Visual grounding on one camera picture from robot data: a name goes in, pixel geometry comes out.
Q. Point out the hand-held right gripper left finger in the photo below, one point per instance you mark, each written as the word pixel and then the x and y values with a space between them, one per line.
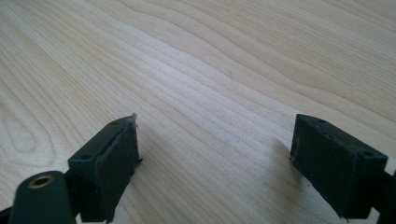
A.
pixel 107 168

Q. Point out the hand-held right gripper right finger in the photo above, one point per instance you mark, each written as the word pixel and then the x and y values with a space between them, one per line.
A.
pixel 336 161

